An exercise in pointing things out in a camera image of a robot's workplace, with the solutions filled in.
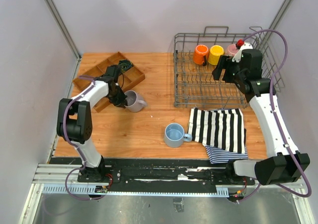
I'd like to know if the blue white striped cloth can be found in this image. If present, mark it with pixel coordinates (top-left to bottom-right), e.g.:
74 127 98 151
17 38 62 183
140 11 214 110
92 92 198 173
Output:
205 146 248 164

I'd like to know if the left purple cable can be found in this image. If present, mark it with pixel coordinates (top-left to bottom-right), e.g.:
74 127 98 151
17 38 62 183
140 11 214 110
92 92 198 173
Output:
41 75 107 216

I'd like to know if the lilac grey mug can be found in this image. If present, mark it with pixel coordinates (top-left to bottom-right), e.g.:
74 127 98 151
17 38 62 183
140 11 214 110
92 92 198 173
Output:
125 90 148 112

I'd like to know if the grey wire dish rack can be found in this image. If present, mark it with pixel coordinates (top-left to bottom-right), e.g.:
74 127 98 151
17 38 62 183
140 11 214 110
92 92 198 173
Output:
174 27 284 110

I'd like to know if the pink ghost pattern mug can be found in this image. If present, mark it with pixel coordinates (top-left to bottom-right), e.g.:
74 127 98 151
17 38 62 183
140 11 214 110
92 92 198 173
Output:
225 44 239 57

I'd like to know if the light blue mug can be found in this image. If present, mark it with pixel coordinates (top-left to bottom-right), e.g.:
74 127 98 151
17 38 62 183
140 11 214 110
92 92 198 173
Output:
163 123 192 148

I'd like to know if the yellow enamel mug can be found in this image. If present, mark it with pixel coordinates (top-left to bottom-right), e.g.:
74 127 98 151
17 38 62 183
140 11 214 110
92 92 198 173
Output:
208 45 224 66

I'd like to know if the green cable coil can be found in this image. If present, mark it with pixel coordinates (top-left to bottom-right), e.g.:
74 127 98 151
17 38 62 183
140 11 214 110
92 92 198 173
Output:
118 59 134 73

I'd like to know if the purple cable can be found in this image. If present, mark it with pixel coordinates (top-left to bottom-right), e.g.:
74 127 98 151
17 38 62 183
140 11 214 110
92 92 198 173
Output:
233 29 313 205
41 75 107 216

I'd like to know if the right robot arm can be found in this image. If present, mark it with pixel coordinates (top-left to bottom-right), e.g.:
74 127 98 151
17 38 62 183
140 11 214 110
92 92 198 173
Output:
212 48 310 185

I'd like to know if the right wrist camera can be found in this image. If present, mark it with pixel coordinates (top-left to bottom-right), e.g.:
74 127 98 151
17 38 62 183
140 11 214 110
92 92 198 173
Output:
232 39 253 63

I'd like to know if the black white striped cloth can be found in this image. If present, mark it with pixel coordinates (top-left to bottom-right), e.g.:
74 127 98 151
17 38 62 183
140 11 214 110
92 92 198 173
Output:
188 108 246 154

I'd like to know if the wooden compartment tray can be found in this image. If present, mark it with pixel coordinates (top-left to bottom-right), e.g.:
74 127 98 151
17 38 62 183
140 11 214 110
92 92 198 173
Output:
73 52 145 112

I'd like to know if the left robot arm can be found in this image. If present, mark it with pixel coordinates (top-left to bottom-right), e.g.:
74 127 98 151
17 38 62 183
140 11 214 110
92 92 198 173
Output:
57 65 127 182

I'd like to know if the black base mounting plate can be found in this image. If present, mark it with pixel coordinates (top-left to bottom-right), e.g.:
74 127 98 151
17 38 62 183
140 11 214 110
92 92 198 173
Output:
77 158 256 186

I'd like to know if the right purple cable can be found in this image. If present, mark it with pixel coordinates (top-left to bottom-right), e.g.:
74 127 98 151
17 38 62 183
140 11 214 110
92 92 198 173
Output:
233 29 313 205

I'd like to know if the orange glass mug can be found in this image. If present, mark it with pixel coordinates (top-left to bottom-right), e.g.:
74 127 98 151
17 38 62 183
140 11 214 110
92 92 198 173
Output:
193 44 209 66

